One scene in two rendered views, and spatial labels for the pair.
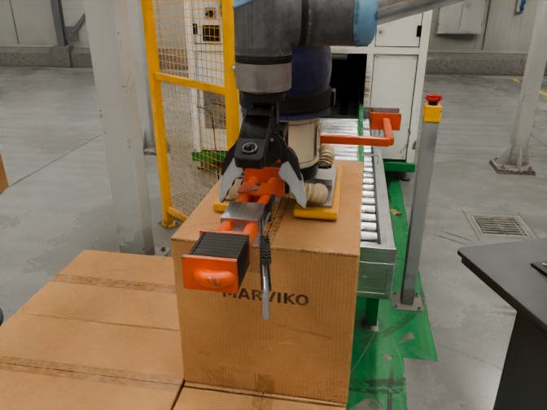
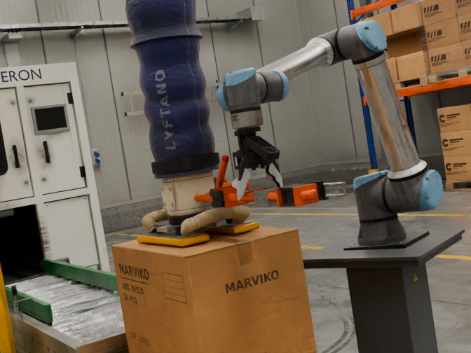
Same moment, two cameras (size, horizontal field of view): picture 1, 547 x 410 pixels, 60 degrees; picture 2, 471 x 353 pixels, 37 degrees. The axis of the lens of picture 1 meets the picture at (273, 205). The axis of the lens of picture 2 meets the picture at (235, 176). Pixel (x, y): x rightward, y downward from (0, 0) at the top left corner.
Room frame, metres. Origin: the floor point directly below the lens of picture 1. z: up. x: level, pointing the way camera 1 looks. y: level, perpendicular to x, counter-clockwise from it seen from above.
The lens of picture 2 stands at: (-0.69, 1.38, 1.25)
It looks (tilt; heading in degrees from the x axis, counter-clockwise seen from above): 3 degrees down; 319
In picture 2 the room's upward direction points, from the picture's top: 9 degrees counter-clockwise
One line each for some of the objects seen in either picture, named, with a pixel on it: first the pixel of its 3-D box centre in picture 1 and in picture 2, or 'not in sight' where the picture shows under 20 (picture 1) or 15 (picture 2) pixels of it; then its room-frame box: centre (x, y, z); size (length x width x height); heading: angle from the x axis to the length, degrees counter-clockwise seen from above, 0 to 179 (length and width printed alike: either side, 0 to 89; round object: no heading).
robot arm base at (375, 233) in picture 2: not in sight; (380, 228); (1.02, -0.82, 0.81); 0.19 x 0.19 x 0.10
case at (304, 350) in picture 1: (284, 258); (207, 295); (1.16, -0.03, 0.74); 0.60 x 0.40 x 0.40; 169
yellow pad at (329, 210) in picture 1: (321, 182); (219, 222); (1.15, -0.12, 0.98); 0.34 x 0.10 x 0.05; 170
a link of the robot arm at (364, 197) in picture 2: not in sight; (376, 194); (1.02, -0.82, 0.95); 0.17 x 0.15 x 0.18; 5
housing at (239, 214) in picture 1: (243, 222); (270, 197); (0.71, 0.05, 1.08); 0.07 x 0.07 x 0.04; 80
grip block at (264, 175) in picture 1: (267, 174); (229, 196); (0.92, 0.01, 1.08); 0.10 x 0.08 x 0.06; 80
